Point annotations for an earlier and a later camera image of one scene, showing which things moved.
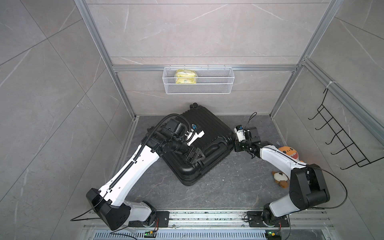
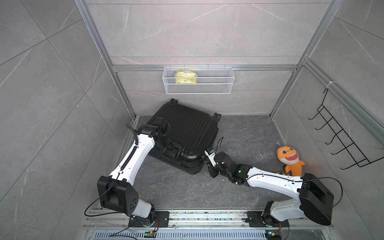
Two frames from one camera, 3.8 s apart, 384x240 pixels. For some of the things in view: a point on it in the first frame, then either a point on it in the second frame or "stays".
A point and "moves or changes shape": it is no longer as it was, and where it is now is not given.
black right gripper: [237, 148] to [212, 173]
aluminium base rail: [221, 225] stays
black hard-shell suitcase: [216, 142] moves or changes shape
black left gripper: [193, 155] to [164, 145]
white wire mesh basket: [198, 80] stays
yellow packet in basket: [184, 73] stays
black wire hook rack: [360, 159] stays
